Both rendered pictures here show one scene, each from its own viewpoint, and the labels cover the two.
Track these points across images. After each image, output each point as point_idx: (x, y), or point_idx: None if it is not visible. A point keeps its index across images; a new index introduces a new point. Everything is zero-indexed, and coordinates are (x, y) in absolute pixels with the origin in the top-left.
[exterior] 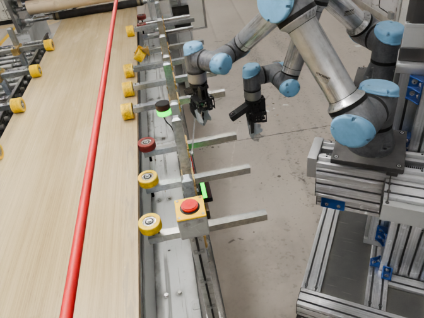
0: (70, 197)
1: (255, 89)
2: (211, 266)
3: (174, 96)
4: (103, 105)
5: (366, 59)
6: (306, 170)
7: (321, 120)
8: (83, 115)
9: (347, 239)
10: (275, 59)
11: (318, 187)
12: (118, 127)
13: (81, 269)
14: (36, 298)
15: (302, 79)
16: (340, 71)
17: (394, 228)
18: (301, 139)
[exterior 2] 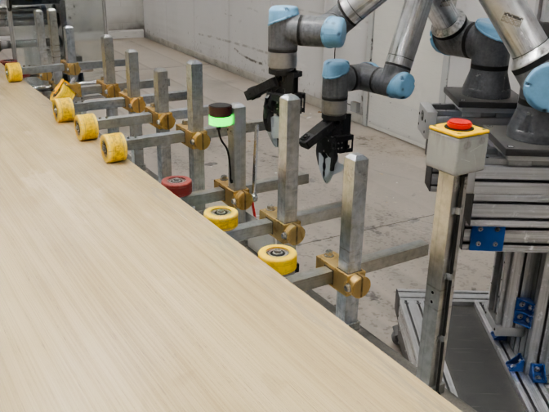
0: (97, 247)
1: (343, 96)
2: (366, 333)
3: (199, 120)
4: (45, 150)
5: (344, 158)
6: (332, 293)
7: (320, 231)
8: (16, 163)
9: (459, 349)
10: (207, 161)
11: (475, 208)
12: (105, 171)
13: (212, 314)
14: (162, 356)
15: None
16: (532, 12)
17: (546, 290)
18: (304, 256)
